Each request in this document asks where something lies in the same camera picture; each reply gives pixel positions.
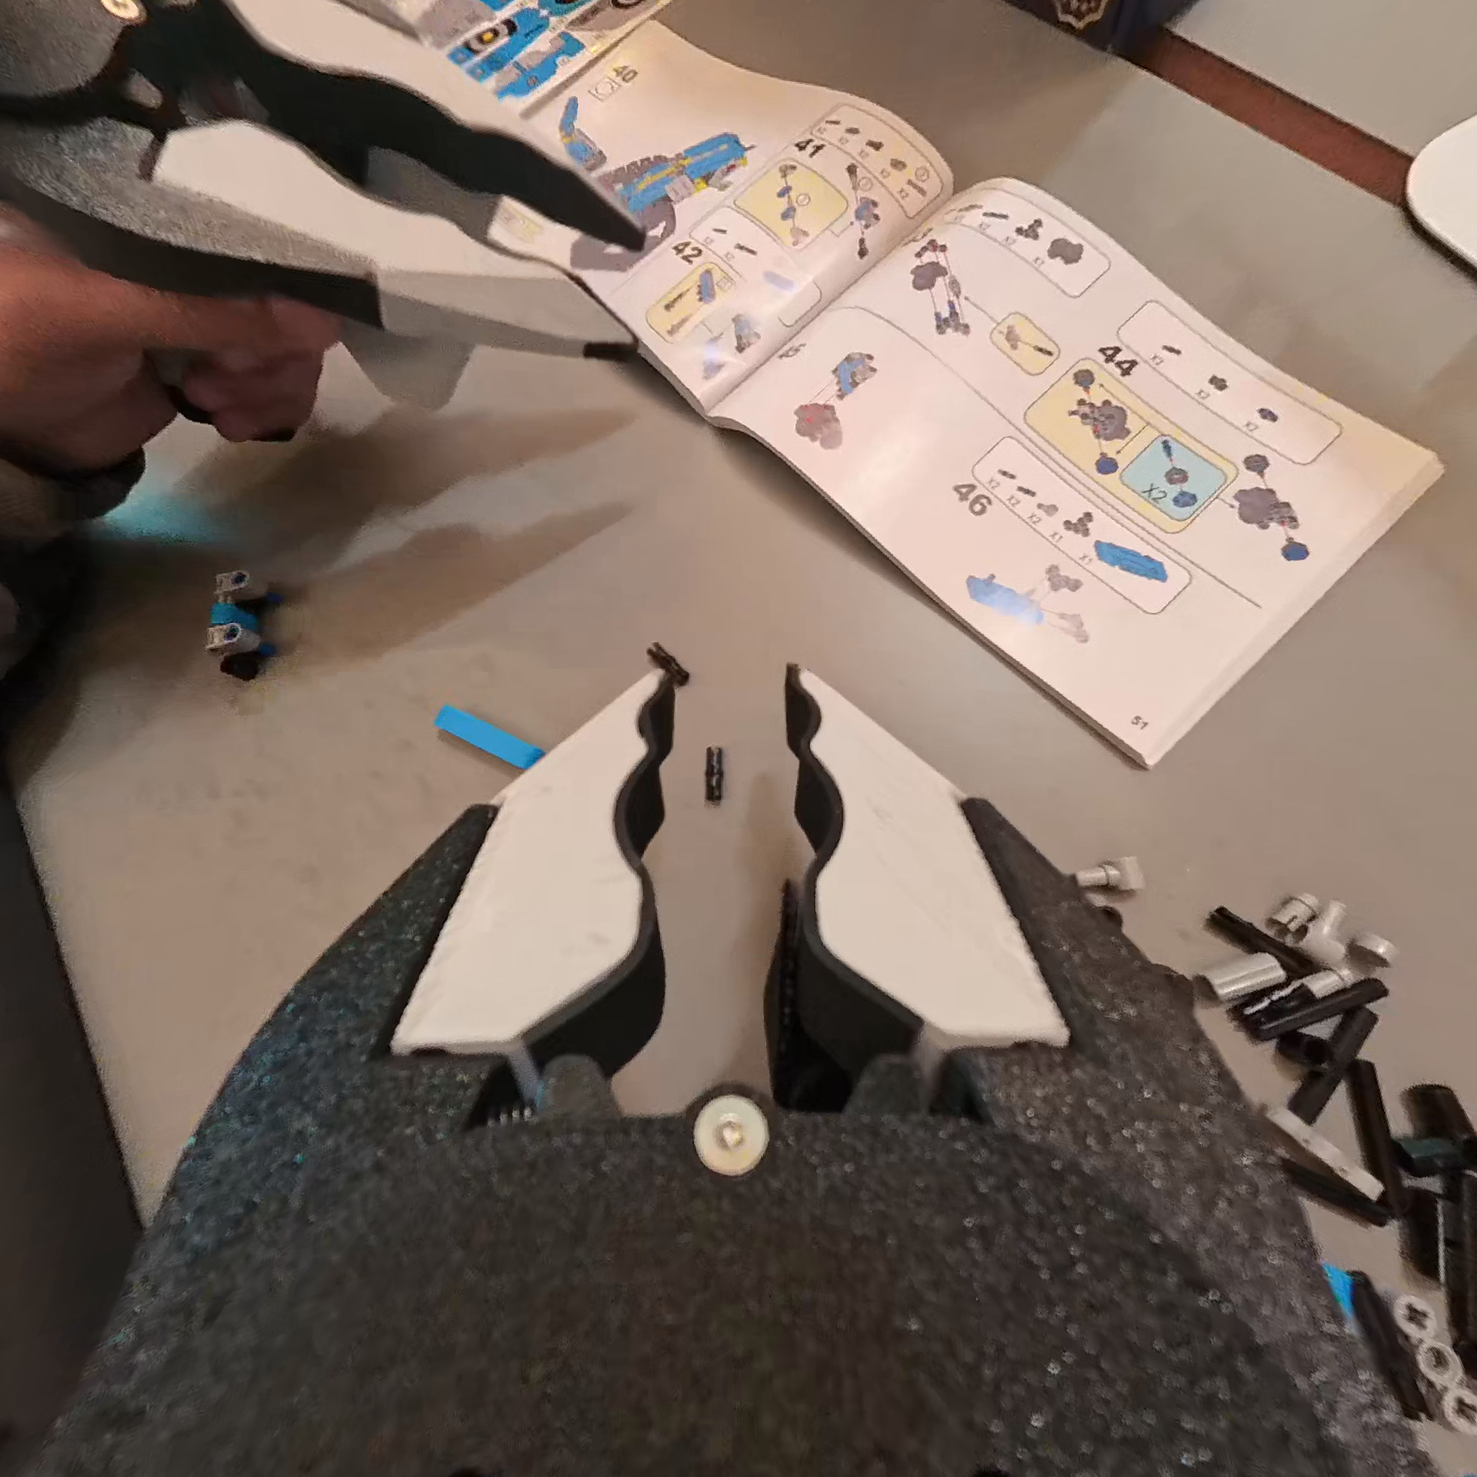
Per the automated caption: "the person's left hand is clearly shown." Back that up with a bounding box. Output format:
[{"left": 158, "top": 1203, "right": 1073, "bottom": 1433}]
[{"left": 0, "top": 219, "right": 346, "bottom": 487}]

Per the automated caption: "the grey blue brick assembly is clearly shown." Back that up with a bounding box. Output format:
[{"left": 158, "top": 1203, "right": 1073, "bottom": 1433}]
[{"left": 205, "top": 568, "right": 284, "bottom": 687}]

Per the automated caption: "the person's left forearm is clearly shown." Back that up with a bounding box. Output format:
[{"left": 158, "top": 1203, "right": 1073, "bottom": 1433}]
[{"left": 0, "top": 445, "right": 150, "bottom": 683}]

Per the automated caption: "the instruction booklet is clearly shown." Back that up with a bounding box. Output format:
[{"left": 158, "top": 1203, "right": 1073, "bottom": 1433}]
[{"left": 454, "top": 0, "right": 1446, "bottom": 771}]

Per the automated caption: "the sticker sheet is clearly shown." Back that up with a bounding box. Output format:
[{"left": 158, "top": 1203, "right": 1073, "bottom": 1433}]
[{"left": 433, "top": 0, "right": 676, "bottom": 87}]

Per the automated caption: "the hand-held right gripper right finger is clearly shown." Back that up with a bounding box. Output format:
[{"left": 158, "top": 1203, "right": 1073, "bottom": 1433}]
[{"left": 770, "top": 664, "right": 1069, "bottom": 1111}]

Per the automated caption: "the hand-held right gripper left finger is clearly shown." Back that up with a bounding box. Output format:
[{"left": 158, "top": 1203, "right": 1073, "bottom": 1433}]
[{"left": 389, "top": 668, "right": 676, "bottom": 1083}]

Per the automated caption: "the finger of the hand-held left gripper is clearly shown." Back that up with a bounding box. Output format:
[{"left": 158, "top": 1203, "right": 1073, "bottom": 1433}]
[
  {"left": 139, "top": 0, "right": 651, "bottom": 257},
  {"left": 150, "top": 118, "right": 639, "bottom": 413}
]

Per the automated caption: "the light blue short beam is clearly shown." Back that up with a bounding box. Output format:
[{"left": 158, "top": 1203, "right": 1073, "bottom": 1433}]
[{"left": 435, "top": 704, "right": 544, "bottom": 771}]

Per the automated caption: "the toy kit box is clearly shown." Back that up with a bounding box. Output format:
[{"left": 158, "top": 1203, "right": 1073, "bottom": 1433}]
[{"left": 1005, "top": 0, "right": 1200, "bottom": 54}]

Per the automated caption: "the grey desk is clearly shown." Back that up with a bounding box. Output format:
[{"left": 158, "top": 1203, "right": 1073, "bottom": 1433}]
[{"left": 0, "top": 0, "right": 1477, "bottom": 1386}]

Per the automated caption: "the pile of building brick pieces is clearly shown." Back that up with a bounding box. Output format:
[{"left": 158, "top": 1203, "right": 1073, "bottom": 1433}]
[{"left": 1073, "top": 854, "right": 1477, "bottom": 1428}]

